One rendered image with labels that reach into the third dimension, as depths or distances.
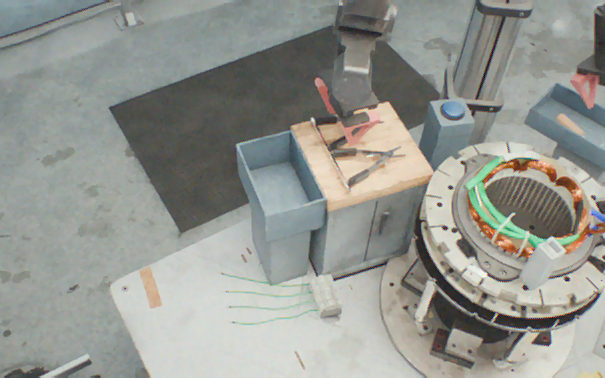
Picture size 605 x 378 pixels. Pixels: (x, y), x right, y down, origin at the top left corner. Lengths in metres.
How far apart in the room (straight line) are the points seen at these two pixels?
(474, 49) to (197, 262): 0.73
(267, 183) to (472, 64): 0.53
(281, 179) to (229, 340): 0.32
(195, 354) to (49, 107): 1.84
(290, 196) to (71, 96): 1.87
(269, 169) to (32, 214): 1.46
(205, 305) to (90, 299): 1.01
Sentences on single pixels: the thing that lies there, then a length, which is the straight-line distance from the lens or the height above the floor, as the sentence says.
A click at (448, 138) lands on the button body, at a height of 0.99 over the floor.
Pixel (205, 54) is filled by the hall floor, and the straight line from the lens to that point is 2.98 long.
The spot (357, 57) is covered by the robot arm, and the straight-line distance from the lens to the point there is 0.92.
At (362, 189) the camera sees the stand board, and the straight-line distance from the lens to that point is 1.07.
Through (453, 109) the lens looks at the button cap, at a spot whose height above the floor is 1.04.
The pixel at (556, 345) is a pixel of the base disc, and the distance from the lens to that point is 1.31.
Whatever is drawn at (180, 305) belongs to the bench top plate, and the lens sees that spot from 1.28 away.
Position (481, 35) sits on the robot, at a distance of 1.37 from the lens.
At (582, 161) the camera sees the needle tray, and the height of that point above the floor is 1.00.
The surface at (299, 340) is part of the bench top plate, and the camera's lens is 1.23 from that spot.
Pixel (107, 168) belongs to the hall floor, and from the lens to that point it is 2.56.
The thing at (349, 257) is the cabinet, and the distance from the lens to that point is 1.25.
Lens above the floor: 1.90
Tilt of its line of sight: 52 degrees down
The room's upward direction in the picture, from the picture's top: 2 degrees clockwise
